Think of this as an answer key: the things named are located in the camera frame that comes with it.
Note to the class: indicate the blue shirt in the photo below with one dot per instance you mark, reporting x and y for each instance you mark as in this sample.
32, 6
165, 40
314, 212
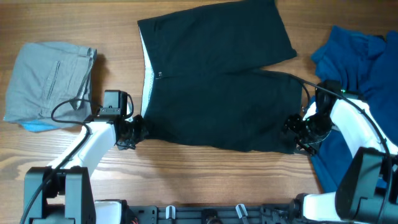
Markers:
365, 65

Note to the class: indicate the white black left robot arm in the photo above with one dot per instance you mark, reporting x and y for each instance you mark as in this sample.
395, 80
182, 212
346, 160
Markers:
61, 191

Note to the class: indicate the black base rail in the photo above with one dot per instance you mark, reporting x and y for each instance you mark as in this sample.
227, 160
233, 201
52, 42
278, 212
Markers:
264, 214

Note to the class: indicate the folded light blue cloth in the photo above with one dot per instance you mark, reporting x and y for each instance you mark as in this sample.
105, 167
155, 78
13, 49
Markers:
37, 126

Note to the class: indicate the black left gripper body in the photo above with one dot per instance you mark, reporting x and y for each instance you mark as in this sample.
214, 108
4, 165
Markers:
137, 131

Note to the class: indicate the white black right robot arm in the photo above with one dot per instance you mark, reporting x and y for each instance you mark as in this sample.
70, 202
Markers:
368, 190

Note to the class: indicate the black shorts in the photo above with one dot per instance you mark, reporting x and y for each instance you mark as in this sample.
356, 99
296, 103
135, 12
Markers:
207, 82

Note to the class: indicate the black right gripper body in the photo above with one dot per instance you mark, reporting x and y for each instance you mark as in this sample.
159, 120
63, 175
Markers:
309, 130

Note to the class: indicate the folded grey shorts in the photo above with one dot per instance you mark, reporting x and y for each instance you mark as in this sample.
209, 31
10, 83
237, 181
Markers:
50, 82

